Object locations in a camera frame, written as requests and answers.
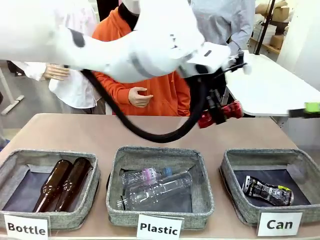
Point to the mannequin in grey shirt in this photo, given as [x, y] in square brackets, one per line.
[225, 22]

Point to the stack of white boxes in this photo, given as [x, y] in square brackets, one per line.
[267, 30]

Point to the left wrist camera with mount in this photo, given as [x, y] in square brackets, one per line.
[237, 63]

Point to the white Plastic label card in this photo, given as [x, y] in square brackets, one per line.
[159, 227]

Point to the large clear plastic bottle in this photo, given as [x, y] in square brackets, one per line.
[160, 191]

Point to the black stand pole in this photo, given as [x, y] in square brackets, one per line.
[262, 27]

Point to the grey basket labelled Can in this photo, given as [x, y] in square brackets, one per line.
[262, 157]

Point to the crushed red can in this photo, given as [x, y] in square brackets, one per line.
[232, 111]

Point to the open cardboard box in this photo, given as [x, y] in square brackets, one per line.
[280, 13]

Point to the beige mannequin hand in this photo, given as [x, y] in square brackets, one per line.
[56, 72]

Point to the crushed black can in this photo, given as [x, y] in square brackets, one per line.
[267, 191]

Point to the mannequin in white shirt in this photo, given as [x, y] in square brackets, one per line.
[75, 92]

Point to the person's right hand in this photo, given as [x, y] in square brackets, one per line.
[138, 98]

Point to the small closed cardboard box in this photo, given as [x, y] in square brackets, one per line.
[277, 42]

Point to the white desk leg frame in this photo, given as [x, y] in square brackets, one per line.
[11, 102]

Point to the grey basket labelled Plastic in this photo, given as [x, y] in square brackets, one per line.
[160, 157]

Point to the person's right forearm orange sleeve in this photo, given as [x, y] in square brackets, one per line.
[112, 88]

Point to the person in orange hoodie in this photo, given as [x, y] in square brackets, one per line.
[170, 97]

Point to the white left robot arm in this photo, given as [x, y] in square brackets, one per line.
[112, 50]

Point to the white background table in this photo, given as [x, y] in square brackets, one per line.
[272, 87]

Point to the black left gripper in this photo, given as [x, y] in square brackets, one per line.
[215, 82]

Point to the small blue-capped plastic bottle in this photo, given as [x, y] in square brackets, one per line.
[142, 176]

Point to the brown glass bottle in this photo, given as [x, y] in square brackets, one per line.
[73, 180]
[53, 182]

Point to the white Can label card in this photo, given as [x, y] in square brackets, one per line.
[279, 224]

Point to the white Bottle label card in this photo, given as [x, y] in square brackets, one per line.
[26, 226]

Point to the grey basket labelled Bottle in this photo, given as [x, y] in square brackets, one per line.
[85, 200]

